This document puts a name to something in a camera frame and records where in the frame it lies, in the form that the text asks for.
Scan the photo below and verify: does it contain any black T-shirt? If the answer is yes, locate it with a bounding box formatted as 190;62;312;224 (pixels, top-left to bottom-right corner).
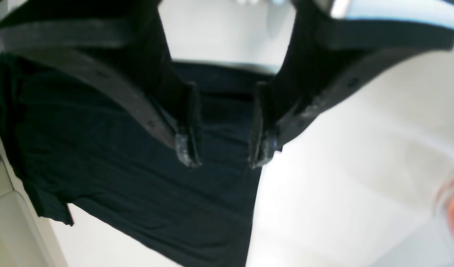
0;55;271;267

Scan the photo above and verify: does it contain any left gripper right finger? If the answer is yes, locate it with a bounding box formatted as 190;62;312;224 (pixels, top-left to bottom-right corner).
249;0;454;168

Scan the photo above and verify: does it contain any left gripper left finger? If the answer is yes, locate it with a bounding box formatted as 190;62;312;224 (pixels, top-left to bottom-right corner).
0;0;201;168

